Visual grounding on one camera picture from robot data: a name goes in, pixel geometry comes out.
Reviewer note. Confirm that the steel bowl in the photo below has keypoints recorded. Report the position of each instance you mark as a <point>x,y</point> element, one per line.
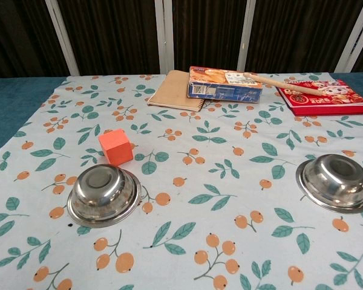
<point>103,196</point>
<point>332,181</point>

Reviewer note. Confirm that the white screen frame post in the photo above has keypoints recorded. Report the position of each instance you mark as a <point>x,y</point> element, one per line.
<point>247,36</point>
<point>352,36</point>
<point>163,36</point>
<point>62,39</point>

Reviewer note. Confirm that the orange cube block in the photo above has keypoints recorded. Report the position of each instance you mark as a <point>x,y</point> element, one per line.
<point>116,148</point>

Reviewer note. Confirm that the wooden stick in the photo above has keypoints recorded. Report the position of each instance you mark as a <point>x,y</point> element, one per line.
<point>278,84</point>

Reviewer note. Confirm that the blue orange food box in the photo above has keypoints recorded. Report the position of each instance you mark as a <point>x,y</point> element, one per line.
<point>224,90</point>

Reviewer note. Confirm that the red book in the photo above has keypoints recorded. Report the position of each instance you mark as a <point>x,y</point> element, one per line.
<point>326,101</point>

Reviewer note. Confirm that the brown spiral notebook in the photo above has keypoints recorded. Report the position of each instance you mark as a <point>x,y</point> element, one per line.
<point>172,90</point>

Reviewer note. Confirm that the floral fruit print tablecloth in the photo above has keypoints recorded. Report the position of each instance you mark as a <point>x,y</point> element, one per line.
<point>199,196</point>

